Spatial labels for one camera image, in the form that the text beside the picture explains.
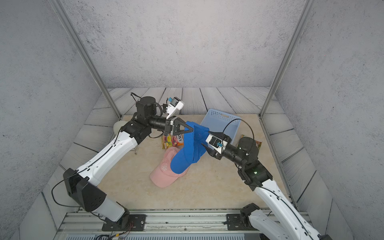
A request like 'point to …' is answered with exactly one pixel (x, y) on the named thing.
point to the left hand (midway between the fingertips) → (191, 133)
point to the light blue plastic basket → (216, 121)
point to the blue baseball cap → (193, 150)
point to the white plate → (117, 126)
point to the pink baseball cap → (163, 176)
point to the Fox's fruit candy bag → (171, 140)
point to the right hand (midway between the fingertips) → (208, 136)
